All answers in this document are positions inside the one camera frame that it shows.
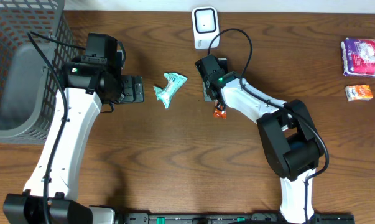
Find teal tissue packet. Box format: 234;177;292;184
153;73;188;109

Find orange-red snack bar wrapper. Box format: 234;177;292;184
213;100;226;119

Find orange tissue pack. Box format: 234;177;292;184
345;85;373;101

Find purple pink floral liner pack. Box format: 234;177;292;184
341;38;375;78

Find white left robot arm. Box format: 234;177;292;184
3;33;144;223

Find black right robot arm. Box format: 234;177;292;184
195;54;329;223

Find white barcode scanner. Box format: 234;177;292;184
192;6;220;50

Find dark grey plastic basket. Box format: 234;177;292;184
0;0;80;144

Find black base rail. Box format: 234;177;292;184
116;212;356;224

